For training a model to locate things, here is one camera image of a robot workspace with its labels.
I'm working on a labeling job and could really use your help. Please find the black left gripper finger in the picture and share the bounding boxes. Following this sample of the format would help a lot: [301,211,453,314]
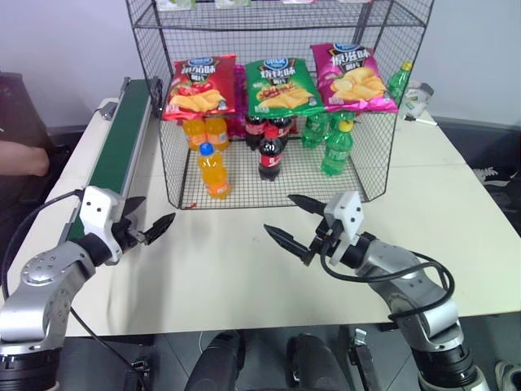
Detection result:
[141,212,177,246]
[123,195,147,223]

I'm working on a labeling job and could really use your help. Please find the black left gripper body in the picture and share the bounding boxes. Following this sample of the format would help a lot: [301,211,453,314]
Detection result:
[109,214,148,252]

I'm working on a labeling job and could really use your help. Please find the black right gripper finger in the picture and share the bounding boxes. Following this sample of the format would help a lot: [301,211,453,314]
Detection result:
[287,194,326,219]
[263,223,313,266]

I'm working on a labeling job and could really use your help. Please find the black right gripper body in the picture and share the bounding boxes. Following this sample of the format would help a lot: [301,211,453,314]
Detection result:
[304,217,347,266]

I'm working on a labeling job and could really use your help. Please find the green conveyor belt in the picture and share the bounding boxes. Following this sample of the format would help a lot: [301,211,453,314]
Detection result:
[60,76,166,245]

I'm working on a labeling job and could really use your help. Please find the green soda bottle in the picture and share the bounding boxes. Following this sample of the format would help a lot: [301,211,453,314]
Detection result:
[386,60,414,103]
[300,112,331,150]
[320,119,356,177]

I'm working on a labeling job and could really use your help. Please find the cola bottle red label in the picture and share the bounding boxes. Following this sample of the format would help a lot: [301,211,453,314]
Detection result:
[268,116,295,143]
[243,115,268,151]
[257,125,287,182]

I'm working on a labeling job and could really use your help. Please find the orange soda bottle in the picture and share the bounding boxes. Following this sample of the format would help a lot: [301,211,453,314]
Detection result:
[197,142,232,200]
[182,117,208,151]
[204,116,230,152]

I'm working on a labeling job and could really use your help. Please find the black rounded cover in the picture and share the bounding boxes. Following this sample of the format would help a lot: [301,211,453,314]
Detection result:
[185,330,247,391]
[284,332,355,391]

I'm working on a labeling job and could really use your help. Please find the green potato chip bag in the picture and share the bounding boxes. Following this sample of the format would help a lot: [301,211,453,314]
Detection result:
[243,56,325,118]

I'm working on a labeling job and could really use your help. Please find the black metal table leg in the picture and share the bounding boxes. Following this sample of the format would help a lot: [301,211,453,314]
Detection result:
[348,327,383,391]

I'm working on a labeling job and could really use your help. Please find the magenta potato chip bag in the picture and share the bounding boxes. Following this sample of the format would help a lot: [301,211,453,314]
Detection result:
[227,64,250,138]
[309,42,399,114]

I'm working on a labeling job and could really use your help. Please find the red potato chip bag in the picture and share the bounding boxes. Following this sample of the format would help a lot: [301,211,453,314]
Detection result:
[161,54,238,122]

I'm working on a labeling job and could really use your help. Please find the black white sneaker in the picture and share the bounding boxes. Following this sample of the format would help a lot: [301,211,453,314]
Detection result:
[474,165,521,188]

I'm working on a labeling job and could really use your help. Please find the grey sneaker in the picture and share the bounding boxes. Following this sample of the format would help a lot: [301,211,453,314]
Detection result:
[494,360,521,391]

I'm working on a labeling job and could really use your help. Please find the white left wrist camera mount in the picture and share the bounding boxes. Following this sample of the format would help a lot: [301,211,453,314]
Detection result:
[77,186,125,266]

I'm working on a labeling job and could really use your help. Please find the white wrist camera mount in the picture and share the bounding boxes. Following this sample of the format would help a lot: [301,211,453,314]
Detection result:
[322,190,364,266]
[77,186,125,266]

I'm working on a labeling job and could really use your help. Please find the black wire mesh shelf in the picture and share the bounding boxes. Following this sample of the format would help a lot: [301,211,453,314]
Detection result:
[124,0,435,211]

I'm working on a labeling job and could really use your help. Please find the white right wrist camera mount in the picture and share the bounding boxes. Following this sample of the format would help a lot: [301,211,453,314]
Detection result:
[322,190,364,266]

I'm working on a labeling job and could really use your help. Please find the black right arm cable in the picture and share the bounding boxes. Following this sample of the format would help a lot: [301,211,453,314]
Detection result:
[319,244,455,323]

